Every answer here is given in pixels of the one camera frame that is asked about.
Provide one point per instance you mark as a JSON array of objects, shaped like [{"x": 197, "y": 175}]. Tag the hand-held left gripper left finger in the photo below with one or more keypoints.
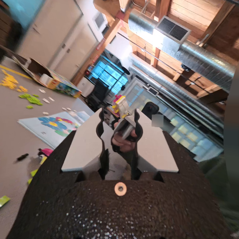
[{"x": 84, "y": 143}]

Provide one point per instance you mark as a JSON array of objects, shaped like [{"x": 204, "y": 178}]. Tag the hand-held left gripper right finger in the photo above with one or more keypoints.
[{"x": 155, "y": 143}]

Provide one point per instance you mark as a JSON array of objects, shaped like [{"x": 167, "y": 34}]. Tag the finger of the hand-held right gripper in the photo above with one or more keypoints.
[
  {"x": 121, "y": 126},
  {"x": 130, "y": 121}
]

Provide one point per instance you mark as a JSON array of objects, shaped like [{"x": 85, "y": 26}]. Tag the pink white lego assembly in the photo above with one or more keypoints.
[{"x": 120, "y": 106}]

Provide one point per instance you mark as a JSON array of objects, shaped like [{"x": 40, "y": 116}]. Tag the pink lego part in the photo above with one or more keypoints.
[{"x": 46, "y": 151}]

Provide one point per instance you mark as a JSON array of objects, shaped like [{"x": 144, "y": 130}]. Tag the scattered white lego pieces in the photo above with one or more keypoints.
[{"x": 46, "y": 100}]

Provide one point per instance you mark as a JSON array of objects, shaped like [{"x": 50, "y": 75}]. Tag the black lego piece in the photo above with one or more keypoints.
[{"x": 22, "y": 156}]

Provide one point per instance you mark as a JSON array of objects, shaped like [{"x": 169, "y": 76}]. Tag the pile of lime lego pieces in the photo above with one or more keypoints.
[{"x": 30, "y": 99}]

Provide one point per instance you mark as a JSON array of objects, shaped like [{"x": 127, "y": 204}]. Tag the colourful lego box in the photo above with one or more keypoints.
[{"x": 50, "y": 78}]

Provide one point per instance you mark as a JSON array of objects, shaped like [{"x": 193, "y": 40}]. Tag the pile of yellow lego pieces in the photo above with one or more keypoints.
[{"x": 11, "y": 82}]

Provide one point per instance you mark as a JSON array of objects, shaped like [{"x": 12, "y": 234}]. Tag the person's right hand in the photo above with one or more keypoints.
[{"x": 123, "y": 143}]

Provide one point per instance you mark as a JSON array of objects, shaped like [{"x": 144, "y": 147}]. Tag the flower instruction booklet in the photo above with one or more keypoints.
[{"x": 54, "y": 127}]

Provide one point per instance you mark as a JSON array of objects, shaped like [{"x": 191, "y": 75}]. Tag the black office chair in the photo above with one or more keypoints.
[{"x": 99, "y": 93}]

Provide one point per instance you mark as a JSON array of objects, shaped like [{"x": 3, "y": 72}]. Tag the white cabinet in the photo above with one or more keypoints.
[{"x": 85, "y": 87}]

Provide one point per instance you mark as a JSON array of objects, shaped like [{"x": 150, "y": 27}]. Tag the green plastic bag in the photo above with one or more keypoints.
[{"x": 4, "y": 200}]

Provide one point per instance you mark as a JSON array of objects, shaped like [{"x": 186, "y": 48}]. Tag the beige double door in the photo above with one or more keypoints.
[{"x": 56, "y": 37}]

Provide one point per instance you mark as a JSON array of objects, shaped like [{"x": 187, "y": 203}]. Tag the narrow silver ceiling duct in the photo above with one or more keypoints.
[{"x": 168, "y": 85}]

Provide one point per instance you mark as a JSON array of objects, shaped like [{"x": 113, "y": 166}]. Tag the large silver ceiling duct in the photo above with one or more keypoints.
[{"x": 205, "y": 56}]

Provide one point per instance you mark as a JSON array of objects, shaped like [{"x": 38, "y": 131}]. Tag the ceiling duct vent grille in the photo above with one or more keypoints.
[{"x": 172, "y": 28}]

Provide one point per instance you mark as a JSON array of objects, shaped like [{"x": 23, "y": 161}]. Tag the white wall vent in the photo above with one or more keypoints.
[{"x": 99, "y": 19}]

